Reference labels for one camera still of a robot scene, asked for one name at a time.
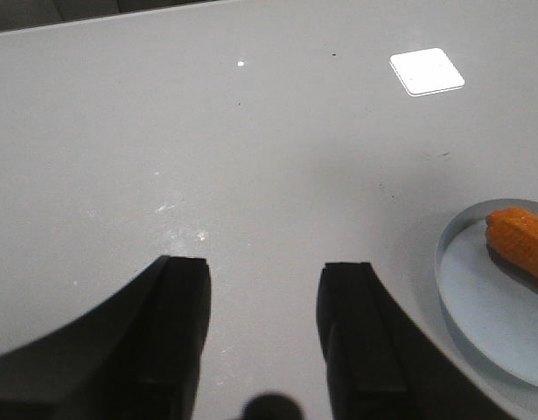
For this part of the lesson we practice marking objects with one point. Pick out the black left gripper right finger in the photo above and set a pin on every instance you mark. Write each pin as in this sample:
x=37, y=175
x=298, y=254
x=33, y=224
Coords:
x=379, y=364

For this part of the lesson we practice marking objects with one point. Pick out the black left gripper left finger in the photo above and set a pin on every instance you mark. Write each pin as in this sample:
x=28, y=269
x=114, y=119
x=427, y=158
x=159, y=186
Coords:
x=134, y=356

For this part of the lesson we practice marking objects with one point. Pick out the light blue round plate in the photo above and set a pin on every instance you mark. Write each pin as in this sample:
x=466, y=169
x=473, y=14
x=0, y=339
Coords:
x=493, y=303

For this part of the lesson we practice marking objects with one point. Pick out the orange toy corn cob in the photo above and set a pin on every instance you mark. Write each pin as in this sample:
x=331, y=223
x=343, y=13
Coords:
x=513, y=234

